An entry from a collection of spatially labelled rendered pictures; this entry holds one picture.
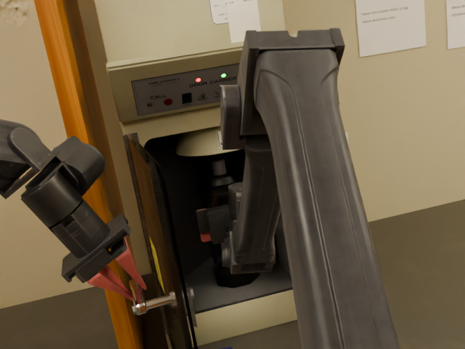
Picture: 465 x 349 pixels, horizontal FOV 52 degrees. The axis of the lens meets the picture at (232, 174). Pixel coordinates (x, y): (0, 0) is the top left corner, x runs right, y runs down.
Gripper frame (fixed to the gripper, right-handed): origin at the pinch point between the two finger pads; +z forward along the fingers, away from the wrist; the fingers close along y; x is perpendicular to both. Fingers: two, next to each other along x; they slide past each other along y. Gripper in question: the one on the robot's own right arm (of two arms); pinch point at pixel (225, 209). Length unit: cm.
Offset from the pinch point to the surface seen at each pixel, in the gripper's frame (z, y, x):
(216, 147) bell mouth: -8.2, 1.0, -15.5
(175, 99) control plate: -15.0, 7.7, -26.2
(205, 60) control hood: -20.3, 2.5, -31.8
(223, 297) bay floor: -7.6, 4.5, 15.8
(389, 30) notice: 33, -60, -30
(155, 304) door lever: -38.5, 17.1, -3.2
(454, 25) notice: 33, -81, -29
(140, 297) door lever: -36.7, 18.9, -3.8
